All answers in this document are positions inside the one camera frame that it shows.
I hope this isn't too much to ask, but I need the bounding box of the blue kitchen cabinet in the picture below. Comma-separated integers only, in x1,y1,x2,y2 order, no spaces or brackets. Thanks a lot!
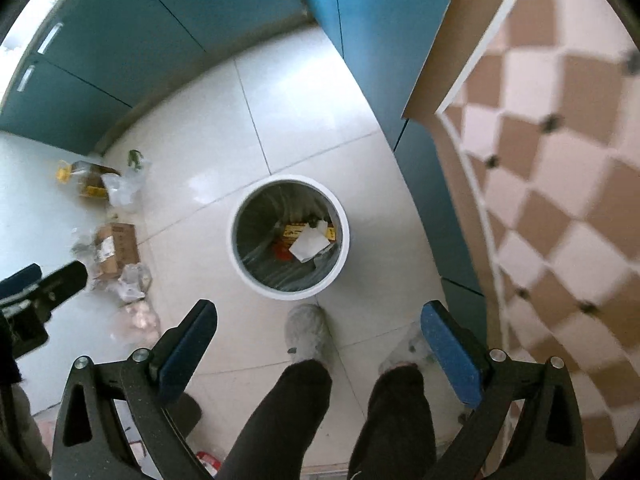
1,0,487,336

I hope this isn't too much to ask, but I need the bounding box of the white round trash bin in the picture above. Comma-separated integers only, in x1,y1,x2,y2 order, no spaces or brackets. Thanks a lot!
228,174,350,301

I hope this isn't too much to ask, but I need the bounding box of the brown cardboard box on floor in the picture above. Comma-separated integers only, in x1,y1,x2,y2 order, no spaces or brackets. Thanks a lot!
94,222,140,280

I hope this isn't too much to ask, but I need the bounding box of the yellow capped oil bottle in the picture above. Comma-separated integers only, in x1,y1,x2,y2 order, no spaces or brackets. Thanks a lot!
55,160,119,200

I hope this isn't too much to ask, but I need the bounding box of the clear plastic bag with greens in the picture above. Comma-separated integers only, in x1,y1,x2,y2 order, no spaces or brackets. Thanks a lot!
102,150,151,212

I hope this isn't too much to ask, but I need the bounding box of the right black trouser leg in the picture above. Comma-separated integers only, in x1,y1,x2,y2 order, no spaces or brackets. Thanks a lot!
348,365,436,479

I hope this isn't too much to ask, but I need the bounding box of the black trouser leg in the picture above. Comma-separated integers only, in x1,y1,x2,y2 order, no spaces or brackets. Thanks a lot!
217,360,332,480
348,365,436,479

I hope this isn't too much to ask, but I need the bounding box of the right grey slipper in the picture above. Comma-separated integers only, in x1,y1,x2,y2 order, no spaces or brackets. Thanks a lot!
378,322,435,375

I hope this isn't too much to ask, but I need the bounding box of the grey slipper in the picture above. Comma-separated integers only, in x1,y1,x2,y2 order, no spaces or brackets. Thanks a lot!
378,322,435,375
284,304,331,368

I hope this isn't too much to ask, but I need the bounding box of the left black trouser leg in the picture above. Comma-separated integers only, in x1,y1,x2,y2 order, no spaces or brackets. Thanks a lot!
217,360,332,480

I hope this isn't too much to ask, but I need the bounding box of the left grey slipper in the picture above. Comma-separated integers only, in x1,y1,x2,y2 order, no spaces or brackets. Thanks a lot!
284,304,331,368

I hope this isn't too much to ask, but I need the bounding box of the white packet in bin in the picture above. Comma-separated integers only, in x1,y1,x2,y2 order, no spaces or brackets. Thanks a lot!
288,226,331,263

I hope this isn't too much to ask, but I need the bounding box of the checkered beige table cloth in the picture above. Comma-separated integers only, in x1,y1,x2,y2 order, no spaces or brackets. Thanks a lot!
405,0,639,479

